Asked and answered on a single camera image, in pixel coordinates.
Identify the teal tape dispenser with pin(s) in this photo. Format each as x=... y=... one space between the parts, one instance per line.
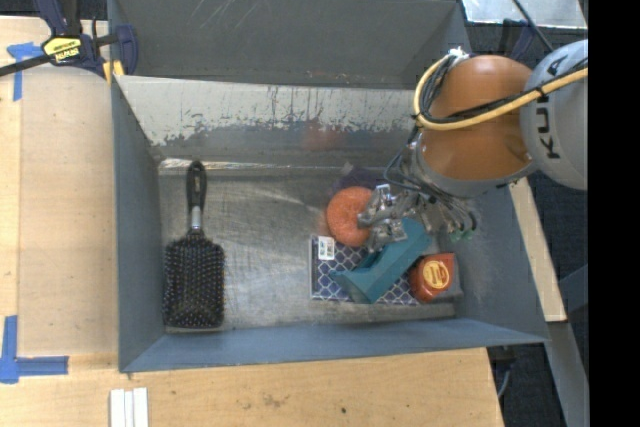
x=385 y=270

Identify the dark purple round thing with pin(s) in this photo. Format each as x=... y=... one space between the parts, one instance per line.
x=361 y=177

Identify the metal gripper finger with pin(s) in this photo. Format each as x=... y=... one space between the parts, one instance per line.
x=387 y=235
x=376 y=207

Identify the grey metal bin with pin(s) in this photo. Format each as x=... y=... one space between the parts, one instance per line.
x=260 y=225

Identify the pale wood board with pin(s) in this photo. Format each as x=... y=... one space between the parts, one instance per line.
x=65 y=215

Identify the orange tape measure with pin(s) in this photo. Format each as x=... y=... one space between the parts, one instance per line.
x=434 y=276

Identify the black hairbrush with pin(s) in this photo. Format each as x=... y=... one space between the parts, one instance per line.
x=194 y=280

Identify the orange round scrubber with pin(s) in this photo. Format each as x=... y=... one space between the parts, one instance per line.
x=345 y=217

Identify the blue patterned flat box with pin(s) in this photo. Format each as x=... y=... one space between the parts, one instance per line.
x=330 y=282

